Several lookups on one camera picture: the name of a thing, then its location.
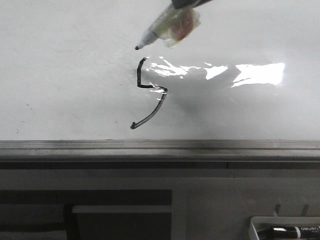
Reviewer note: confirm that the white whiteboard marker with tape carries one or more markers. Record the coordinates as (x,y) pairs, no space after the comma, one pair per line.
(173,24)

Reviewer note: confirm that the white plastic marker tray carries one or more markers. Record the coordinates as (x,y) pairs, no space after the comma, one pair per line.
(259,223)

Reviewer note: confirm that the black marker in tray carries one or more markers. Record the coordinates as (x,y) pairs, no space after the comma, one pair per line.
(290,233)

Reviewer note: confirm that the white whiteboard with metal frame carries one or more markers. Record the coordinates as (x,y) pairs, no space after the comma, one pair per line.
(241,91)

